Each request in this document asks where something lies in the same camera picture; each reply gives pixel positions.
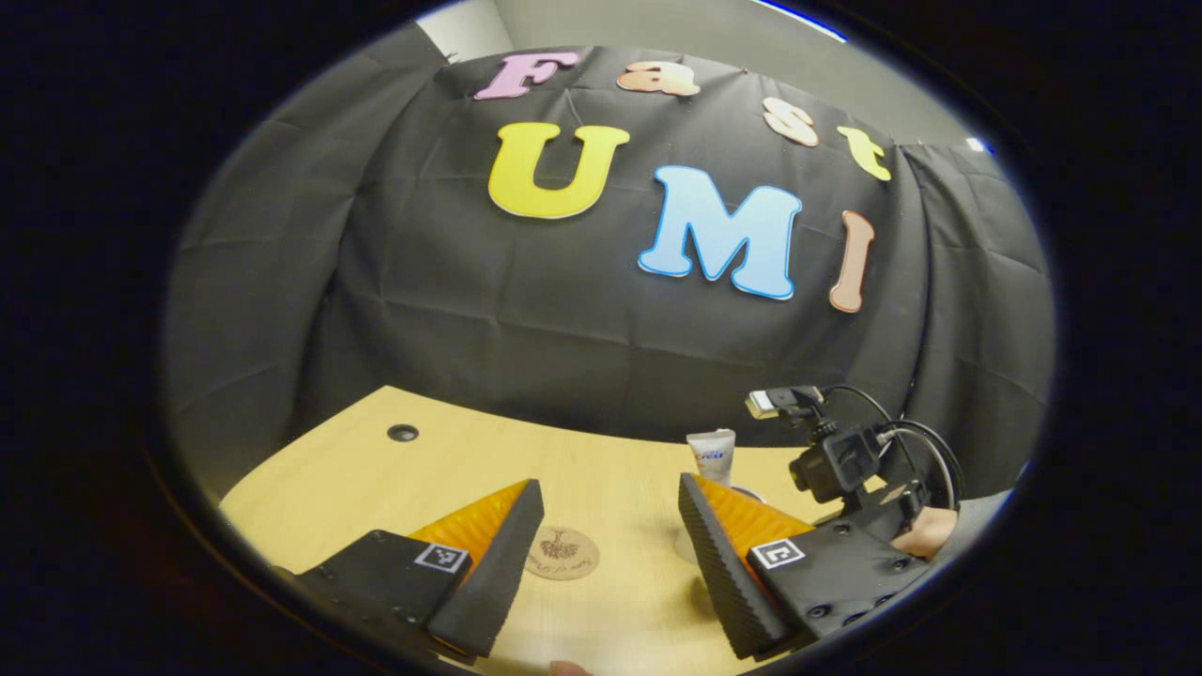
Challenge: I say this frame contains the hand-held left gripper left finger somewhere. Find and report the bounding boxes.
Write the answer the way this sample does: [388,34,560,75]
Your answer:
[280,477,547,660]

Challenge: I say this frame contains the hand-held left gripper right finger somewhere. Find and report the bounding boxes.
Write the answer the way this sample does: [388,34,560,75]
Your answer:
[676,470,928,663]

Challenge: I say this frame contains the round wooden coaster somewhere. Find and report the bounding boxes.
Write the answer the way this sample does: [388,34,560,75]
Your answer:
[525,526,601,582]

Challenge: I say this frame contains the white toothpaste tube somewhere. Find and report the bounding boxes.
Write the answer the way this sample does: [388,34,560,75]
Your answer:
[686,429,738,489]

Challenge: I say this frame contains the wooden desktop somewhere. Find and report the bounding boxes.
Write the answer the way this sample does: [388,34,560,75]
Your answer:
[218,385,940,675]

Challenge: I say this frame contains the black backdrop cloth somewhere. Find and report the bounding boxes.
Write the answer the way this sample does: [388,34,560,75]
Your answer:
[164,23,1057,499]

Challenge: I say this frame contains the black cable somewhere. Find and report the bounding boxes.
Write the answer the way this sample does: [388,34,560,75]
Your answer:
[822,383,966,513]

